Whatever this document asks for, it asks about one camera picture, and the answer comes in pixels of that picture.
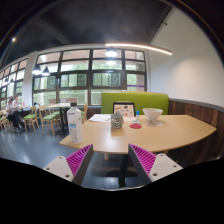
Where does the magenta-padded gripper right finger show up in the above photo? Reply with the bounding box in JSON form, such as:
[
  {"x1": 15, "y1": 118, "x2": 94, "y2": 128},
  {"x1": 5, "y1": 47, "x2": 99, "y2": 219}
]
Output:
[{"x1": 127, "y1": 143, "x2": 184, "y2": 187}]

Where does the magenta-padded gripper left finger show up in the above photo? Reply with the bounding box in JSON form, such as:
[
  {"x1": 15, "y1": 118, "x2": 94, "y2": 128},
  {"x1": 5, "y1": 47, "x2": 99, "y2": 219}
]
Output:
[{"x1": 43, "y1": 143, "x2": 95, "y2": 187}]

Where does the clear black-capped water bottle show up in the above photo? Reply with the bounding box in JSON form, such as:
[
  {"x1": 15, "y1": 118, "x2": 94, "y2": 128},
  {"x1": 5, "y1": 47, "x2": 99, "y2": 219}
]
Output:
[{"x1": 66, "y1": 102, "x2": 84, "y2": 145}]

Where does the group of green-seated wooden chairs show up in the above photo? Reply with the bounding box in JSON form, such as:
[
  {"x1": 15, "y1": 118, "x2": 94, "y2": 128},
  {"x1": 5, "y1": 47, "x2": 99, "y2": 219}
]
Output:
[{"x1": 0, "y1": 103, "x2": 89, "y2": 136}]

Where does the white bowl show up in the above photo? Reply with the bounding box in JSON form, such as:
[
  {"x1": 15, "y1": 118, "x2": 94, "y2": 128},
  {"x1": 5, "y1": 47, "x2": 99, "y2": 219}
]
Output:
[{"x1": 142, "y1": 107, "x2": 164, "y2": 122}]

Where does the light wooden dining table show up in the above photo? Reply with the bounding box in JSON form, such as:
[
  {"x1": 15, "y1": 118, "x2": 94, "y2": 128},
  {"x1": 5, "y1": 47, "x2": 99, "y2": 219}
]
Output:
[{"x1": 46, "y1": 102, "x2": 73, "y2": 134}]

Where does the open white book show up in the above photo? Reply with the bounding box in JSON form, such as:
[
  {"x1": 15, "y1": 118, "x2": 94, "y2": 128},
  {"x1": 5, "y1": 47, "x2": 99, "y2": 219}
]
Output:
[{"x1": 88, "y1": 113, "x2": 112, "y2": 123}]

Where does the speckled ceramic mug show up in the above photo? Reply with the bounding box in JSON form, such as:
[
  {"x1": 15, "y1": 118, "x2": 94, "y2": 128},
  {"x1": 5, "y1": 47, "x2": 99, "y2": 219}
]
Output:
[{"x1": 110, "y1": 110, "x2": 125, "y2": 130}]

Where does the green upholstered bench backrest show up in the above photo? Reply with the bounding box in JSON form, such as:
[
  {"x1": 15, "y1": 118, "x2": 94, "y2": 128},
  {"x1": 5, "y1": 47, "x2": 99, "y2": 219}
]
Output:
[{"x1": 100, "y1": 91, "x2": 170, "y2": 116}]

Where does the black sticker-covered laptop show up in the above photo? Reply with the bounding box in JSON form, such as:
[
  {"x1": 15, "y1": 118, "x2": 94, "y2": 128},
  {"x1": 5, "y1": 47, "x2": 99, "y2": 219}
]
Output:
[{"x1": 112, "y1": 101, "x2": 137, "y2": 122}]

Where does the person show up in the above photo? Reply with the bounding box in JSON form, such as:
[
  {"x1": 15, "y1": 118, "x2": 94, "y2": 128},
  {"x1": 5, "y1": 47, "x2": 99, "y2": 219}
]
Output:
[
  {"x1": 12, "y1": 95, "x2": 24, "y2": 111},
  {"x1": 5, "y1": 97, "x2": 22, "y2": 133}
]

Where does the long linear ceiling light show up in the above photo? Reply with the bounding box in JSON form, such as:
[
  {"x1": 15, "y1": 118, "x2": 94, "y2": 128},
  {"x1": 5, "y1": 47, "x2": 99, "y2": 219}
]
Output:
[{"x1": 104, "y1": 42, "x2": 173, "y2": 56}]

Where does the group of pendant lamps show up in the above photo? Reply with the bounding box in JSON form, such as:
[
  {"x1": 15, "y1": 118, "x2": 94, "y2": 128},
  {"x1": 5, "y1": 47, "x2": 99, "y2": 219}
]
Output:
[{"x1": 31, "y1": 47, "x2": 119, "y2": 77}]

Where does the dark-framed window wall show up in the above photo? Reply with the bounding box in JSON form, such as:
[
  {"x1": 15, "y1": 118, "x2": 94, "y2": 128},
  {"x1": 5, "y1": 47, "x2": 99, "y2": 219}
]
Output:
[{"x1": 0, "y1": 48, "x2": 147, "y2": 108}]

